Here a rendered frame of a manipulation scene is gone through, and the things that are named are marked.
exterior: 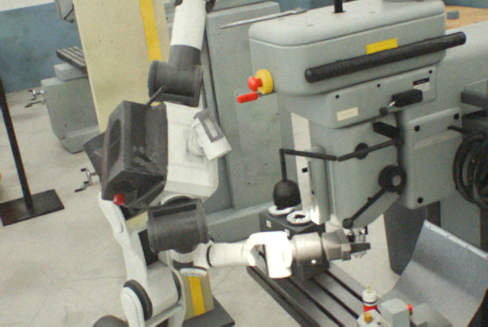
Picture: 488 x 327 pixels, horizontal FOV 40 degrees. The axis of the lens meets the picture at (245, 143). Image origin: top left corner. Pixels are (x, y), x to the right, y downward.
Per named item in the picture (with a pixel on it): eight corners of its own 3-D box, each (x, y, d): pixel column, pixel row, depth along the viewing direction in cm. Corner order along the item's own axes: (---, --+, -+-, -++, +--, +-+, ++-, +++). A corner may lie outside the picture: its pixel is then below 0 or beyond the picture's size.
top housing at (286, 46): (295, 102, 154) (287, 34, 148) (246, 83, 176) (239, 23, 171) (454, 60, 171) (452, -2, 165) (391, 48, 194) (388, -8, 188)
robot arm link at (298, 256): (305, 236, 185) (264, 242, 184) (310, 274, 185) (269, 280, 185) (301, 229, 196) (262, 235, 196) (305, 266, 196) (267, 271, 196)
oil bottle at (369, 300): (369, 322, 198) (367, 290, 195) (362, 315, 202) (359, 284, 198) (380, 317, 200) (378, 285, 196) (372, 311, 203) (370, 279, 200)
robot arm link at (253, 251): (280, 235, 184) (237, 237, 191) (284, 267, 185) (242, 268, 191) (289, 230, 190) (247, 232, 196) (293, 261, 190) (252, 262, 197)
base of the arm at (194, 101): (147, 106, 195) (144, 100, 184) (152, 63, 196) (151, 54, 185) (197, 113, 196) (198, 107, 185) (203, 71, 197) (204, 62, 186)
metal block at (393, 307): (393, 333, 178) (392, 314, 176) (380, 322, 184) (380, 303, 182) (409, 326, 180) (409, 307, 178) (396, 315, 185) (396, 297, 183)
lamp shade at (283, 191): (268, 205, 173) (265, 183, 170) (284, 194, 178) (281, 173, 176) (290, 210, 168) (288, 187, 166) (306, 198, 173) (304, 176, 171)
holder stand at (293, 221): (303, 281, 224) (298, 228, 217) (263, 259, 241) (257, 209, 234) (330, 267, 230) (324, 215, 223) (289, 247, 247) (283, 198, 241)
